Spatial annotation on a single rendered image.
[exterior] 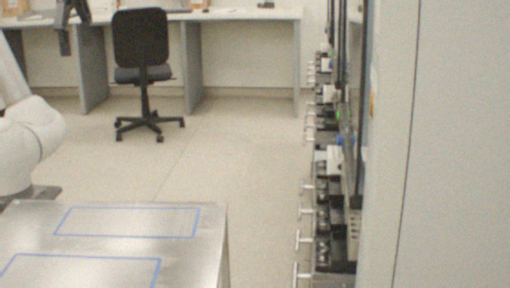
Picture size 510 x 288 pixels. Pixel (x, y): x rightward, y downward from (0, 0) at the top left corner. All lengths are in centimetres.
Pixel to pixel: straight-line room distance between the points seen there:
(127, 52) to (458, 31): 331
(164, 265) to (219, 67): 413
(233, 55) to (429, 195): 431
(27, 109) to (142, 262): 84
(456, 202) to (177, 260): 59
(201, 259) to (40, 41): 479
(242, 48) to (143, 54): 142
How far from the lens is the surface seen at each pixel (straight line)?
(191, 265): 111
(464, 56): 83
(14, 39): 565
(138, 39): 391
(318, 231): 124
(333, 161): 150
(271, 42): 502
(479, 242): 97
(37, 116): 180
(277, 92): 513
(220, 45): 509
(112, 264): 115
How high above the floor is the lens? 145
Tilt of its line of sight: 21 degrees down
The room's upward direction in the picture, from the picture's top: 1 degrees counter-clockwise
